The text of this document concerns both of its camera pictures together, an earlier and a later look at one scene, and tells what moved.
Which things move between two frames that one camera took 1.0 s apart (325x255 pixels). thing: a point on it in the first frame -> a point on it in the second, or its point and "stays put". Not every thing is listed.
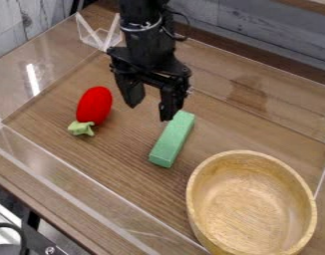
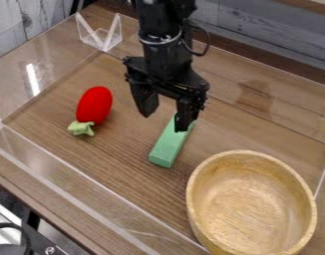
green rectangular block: (172, 138) stays put
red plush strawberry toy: (93, 110) stays put
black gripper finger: (171, 98) -> (188, 108)
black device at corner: (33, 242) stays put
